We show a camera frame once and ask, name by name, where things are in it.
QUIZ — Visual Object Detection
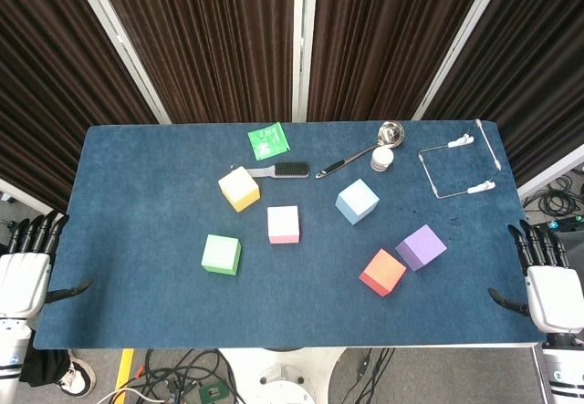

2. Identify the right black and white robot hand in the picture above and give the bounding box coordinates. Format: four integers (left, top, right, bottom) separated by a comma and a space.
486, 219, 584, 336

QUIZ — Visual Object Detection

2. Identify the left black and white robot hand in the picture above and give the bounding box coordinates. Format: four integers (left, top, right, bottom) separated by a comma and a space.
0, 210, 96, 321

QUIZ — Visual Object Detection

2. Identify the green foam cube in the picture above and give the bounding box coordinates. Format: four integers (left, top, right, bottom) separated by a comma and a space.
201, 233, 242, 277

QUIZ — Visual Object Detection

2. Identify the light blue foam cube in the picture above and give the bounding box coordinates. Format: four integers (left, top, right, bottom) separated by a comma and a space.
335, 178, 381, 226

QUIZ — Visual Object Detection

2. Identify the yellow foam cube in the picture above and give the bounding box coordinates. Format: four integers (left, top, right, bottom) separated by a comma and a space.
217, 166, 261, 213

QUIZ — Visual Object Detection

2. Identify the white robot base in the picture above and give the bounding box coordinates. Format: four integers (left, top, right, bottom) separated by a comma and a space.
218, 347, 349, 404

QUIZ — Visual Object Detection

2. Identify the purple foam cube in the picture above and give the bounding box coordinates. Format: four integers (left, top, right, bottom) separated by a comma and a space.
394, 223, 448, 272

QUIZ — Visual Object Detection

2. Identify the red foam cube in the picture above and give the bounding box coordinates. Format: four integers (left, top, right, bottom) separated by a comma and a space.
358, 248, 407, 297

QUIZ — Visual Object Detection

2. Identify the pink foam cube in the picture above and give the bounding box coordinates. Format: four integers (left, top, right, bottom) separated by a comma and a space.
266, 205, 301, 244

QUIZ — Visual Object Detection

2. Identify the black trouser leg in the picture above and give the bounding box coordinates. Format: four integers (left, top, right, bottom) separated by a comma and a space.
20, 347, 70, 388

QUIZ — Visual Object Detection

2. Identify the black and white sneaker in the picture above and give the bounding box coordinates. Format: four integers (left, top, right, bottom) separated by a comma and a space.
58, 351, 98, 399

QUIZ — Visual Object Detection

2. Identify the yellow floor tape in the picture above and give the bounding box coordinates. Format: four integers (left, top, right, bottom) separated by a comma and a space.
113, 347, 136, 391

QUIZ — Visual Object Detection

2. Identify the thin white rod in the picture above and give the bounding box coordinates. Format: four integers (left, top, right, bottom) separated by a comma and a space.
475, 119, 503, 171

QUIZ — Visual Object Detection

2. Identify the dark brown curtain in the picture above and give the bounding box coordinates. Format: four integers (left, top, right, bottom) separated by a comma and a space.
0, 0, 159, 213
308, 0, 493, 122
93, 0, 297, 125
423, 0, 584, 186

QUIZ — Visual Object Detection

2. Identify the small white jar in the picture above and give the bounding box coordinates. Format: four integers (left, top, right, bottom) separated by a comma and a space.
370, 147, 394, 172

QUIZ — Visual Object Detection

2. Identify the blue fabric table cover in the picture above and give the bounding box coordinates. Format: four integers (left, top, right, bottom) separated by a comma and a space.
32, 120, 544, 350

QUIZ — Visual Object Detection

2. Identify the green foil sachet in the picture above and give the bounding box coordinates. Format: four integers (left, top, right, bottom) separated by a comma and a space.
247, 121, 291, 162

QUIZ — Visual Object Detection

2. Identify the grey brush with black bristles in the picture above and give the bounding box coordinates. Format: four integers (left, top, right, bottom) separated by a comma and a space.
231, 161, 310, 180

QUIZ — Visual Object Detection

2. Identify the white partition rail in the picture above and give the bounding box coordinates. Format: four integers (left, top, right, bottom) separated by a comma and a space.
0, 178, 54, 216
517, 155, 584, 200

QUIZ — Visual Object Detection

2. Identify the black floor cable bundle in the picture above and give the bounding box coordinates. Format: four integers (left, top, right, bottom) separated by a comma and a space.
131, 347, 241, 404
524, 178, 584, 233
349, 347, 396, 404

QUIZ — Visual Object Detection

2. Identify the bent metal wire frame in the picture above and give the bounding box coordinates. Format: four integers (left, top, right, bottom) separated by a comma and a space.
418, 142, 480, 200

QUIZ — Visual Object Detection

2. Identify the steel ladle with black handle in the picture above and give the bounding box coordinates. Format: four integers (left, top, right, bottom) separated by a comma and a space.
315, 119, 406, 180

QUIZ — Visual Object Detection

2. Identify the white partition post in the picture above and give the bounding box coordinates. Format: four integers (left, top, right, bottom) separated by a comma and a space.
68, 0, 172, 125
291, 0, 319, 122
412, 0, 510, 120

